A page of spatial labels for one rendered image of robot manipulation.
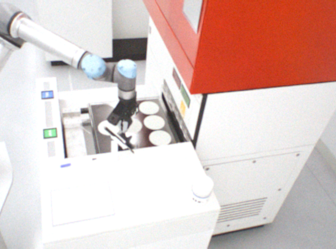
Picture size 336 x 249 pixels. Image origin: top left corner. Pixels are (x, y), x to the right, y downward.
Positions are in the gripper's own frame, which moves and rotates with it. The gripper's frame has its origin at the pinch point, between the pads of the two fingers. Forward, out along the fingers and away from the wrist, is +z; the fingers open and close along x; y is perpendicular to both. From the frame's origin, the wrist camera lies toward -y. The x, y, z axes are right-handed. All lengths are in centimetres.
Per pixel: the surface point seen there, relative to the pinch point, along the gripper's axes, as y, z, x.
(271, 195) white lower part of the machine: 53, 50, -69
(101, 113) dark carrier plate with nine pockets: 4.8, 1.3, 16.0
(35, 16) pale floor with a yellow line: 164, 91, 248
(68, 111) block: -4.8, 0.4, 28.0
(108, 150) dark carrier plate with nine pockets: -11.9, 1.4, -1.4
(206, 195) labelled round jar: -17, -12, -50
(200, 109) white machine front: 9.7, -23.4, -30.8
